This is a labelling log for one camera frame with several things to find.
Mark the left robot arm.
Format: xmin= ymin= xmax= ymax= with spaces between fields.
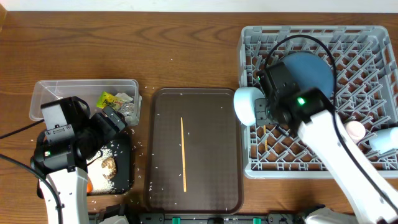
xmin=30 ymin=96 xmax=127 ymax=223

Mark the pink cup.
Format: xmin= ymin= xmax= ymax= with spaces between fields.
xmin=344 ymin=121 xmax=366 ymax=144

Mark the white rice pile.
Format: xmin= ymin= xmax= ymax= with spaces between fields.
xmin=87 ymin=147 xmax=116 ymax=195

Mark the orange carrot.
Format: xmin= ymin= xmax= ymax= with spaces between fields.
xmin=86 ymin=180 xmax=93 ymax=193

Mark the clear plastic bin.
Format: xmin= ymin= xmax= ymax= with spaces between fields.
xmin=29 ymin=79 xmax=142 ymax=126

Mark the white tissue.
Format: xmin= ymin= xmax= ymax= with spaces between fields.
xmin=116 ymin=93 xmax=134 ymax=103

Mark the light blue cup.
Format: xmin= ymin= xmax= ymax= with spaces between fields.
xmin=369 ymin=127 xmax=398 ymax=154

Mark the light blue rice bowl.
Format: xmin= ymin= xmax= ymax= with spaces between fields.
xmin=233 ymin=87 xmax=264 ymax=126

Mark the brown serving tray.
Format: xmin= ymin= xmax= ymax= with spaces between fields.
xmin=144 ymin=88 xmax=243 ymax=214

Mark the black tray bin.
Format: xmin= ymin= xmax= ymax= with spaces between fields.
xmin=87 ymin=133 xmax=133 ymax=196

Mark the brown food clump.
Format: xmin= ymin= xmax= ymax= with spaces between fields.
xmin=101 ymin=157 xmax=117 ymax=180

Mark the yellow snack wrapper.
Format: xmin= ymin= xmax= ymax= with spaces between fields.
xmin=96 ymin=91 xmax=135 ymax=116

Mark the grey dishwasher rack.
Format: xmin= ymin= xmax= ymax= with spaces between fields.
xmin=237 ymin=26 xmax=397 ymax=179

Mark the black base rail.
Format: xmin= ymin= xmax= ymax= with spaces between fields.
xmin=88 ymin=212 xmax=373 ymax=224

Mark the blue plate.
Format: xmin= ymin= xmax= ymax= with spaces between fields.
xmin=282 ymin=52 xmax=334 ymax=98

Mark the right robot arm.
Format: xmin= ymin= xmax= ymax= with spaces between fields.
xmin=257 ymin=63 xmax=397 ymax=223

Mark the wooden chopstick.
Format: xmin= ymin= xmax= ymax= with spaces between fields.
xmin=180 ymin=117 xmax=187 ymax=192
xmin=263 ymin=125 xmax=268 ymax=152

